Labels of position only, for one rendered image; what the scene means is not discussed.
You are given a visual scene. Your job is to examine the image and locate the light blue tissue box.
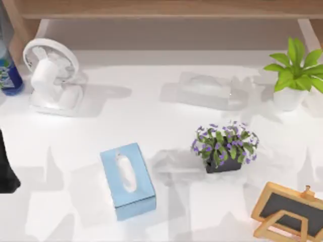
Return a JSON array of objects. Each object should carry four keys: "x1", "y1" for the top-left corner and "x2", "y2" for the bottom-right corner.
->
[{"x1": 99, "y1": 142, "x2": 157, "y2": 222}]

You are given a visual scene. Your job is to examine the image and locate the purple flowers in dark pot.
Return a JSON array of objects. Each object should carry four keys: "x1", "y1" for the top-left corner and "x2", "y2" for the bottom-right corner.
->
[{"x1": 191, "y1": 120, "x2": 260, "y2": 174}]

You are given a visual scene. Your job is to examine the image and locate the green plant in white pot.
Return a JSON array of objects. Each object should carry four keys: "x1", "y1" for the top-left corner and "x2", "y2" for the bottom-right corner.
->
[{"x1": 263, "y1": 36, "x2": 323, "y2": 112}]

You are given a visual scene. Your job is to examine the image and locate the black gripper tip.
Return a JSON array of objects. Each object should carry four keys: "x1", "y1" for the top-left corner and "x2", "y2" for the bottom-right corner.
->
[{"x1": 0, "y1": 130, "x2": 21, "y2": 194}]

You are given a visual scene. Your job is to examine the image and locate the blue and clear bottle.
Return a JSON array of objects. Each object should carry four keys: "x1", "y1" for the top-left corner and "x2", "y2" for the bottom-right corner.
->
[{"x1": 0, "y1": 0, "x2": 25, "y2": 96}]

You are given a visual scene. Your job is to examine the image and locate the wooden shelf unit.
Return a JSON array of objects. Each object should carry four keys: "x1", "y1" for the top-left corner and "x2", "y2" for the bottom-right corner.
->
[{"x1": 0, "y1": 0, "x2": 323, "y2": 76}]

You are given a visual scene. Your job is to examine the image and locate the wooden framed blackboard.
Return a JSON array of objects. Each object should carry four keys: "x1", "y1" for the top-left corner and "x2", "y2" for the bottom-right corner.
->
[{"x1": 251, "y1": 181, "x2": 323, "y2": 242}]

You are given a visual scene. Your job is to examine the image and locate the white desk fan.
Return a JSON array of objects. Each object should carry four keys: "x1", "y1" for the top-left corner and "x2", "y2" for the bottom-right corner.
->
[{"x1": 22, "y1": 38, "x2": 88, "y2": 118}]

